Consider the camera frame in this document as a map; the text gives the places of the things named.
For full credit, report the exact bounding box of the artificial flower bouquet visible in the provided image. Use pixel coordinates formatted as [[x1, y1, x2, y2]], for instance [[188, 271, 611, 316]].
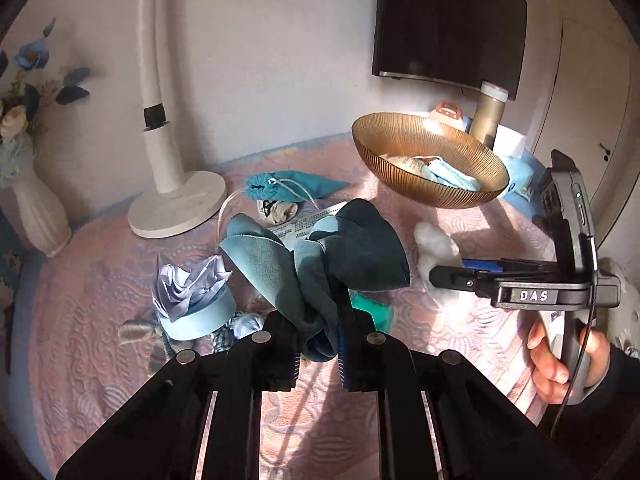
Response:
[[0, 17, 92, 187]]

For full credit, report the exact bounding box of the person's right forearm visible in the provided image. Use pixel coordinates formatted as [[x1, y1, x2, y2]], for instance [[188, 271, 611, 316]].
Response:
[[582, 337, 640, 413]]

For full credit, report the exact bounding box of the amber ribbed glass bowl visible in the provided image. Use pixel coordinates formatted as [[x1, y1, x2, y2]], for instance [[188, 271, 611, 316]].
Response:
[[351, 112, 511, 209]]

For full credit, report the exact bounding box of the blue plaid fabric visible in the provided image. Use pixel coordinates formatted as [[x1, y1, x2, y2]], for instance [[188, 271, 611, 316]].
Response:
[[210, 312, 267, 352]]

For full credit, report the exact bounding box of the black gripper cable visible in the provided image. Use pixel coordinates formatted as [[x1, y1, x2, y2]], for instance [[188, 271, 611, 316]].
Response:
[[550, 237, 600, 438]]

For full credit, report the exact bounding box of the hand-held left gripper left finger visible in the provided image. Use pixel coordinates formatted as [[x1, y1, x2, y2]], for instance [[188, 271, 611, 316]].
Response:
[[55, 311, 301, 480]]

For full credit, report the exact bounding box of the white cord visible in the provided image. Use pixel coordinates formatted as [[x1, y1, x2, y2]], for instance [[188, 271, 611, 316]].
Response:
[[216, 191, 251, 252]]

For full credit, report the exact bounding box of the grey sock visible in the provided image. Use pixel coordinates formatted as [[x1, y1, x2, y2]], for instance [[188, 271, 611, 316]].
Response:
[[119, 319, 177, 367]]

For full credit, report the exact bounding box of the crumpled white paper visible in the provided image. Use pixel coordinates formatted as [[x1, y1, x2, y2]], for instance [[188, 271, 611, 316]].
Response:
[[154, 255, 234, 322]]

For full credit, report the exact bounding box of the teal microfiber cloth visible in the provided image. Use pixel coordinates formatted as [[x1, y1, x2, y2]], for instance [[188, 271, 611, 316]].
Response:
[[219, 198, 412, 363]]

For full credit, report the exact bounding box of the light blue round box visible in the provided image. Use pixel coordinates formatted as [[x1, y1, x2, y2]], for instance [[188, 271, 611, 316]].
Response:
[[161, 290, 237, 341]]

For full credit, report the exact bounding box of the printed paper slip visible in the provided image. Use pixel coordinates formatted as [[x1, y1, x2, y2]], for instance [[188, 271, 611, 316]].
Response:
[[270, 201, 352, 247]]

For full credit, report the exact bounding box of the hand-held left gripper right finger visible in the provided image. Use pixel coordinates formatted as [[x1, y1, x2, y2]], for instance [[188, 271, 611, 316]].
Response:
[[335, 286, 583, 480]]

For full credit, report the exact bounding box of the green plastic packet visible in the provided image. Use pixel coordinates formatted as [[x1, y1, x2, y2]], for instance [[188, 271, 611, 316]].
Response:
[[350, 290, 396, 334]]

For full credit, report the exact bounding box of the white wardrobe door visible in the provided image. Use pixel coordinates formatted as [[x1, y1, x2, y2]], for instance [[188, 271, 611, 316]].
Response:
[[530, 17, 635, 233]]

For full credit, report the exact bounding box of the blue tissue pack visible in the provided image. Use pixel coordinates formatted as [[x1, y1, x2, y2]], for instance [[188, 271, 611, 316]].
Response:
[[500, 155, 545, 202]]

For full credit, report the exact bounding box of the white ribbed vase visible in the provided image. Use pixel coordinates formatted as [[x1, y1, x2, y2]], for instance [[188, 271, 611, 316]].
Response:
[[0, 175, 73, 258]]

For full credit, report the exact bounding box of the light blue face mask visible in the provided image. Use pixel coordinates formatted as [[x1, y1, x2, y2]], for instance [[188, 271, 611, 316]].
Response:
[[420, 156, 482, 192]]

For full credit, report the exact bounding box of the white paper sheet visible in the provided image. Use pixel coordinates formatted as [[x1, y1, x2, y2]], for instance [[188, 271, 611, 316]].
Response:
[[492, 125, 529, 159]]

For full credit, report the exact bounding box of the white cotton wad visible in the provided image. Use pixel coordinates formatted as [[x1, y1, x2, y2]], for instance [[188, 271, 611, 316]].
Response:
[[412, 221, 475, 312]]

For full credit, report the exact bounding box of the person's right hand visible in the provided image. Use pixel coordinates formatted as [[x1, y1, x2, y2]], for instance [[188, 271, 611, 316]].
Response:
[[527, 317, 612, 404]]

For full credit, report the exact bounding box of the black monitor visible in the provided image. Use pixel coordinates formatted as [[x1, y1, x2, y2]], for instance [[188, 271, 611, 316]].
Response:
[[371, 0, 529, 102]]

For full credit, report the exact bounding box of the teal drawstring pouch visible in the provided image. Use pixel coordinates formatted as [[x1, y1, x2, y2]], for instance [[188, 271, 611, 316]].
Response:
[[245, 171, 351, 204]]

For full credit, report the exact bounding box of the small crumpled wrapper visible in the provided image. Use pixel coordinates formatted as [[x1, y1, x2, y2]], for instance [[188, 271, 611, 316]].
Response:
[[257, 198, 302, 227]]

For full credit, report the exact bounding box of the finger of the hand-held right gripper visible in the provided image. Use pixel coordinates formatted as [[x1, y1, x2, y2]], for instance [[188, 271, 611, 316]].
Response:
[[460, 257, 558, 276], [428, 265, 502, 302]]

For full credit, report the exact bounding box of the pink plastic case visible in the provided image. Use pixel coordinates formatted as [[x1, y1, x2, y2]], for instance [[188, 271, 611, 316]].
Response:
[[432, 101, 464, 124]]

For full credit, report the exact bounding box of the gold thermos bottle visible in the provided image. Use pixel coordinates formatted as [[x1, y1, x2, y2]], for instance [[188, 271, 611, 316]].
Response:
[[469, 81, 509, 150]]

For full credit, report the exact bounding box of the white desk lamp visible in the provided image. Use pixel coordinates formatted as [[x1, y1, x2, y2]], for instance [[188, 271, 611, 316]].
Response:
[[127, 0, 228, 239]]

